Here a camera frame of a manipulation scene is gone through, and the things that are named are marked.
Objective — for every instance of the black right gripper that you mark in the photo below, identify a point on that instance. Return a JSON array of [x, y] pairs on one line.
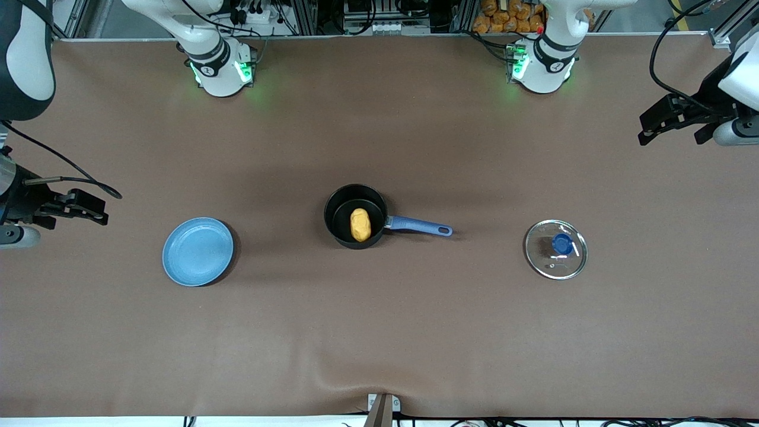
[[19, 196]]

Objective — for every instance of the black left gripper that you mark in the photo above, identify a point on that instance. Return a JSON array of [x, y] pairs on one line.
[[707, 90]]

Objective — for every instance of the glass lid with blue knob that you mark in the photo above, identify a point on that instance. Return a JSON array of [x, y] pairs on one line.
[[562, 244]]

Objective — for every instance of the yellow potato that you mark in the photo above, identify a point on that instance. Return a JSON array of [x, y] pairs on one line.
[[360, 225]]

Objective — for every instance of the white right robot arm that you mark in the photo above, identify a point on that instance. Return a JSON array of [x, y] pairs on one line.
[[216, 71]]

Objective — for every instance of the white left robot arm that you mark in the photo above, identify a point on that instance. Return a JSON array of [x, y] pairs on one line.
[[542, 71]]

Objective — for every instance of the blue round plate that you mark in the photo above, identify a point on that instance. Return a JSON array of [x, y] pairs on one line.
[[198, 252]]

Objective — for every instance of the bag of orange items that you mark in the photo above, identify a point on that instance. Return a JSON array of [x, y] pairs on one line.
[[492, 24]]

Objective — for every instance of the white power strip with plugs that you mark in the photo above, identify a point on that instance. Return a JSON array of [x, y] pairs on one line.
[[261, 16]]

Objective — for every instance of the brown table mat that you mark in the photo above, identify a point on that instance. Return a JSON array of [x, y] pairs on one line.
[[379, 326]]

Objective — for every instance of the metal table edge bracket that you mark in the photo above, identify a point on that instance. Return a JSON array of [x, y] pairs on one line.
[[382, 412]]

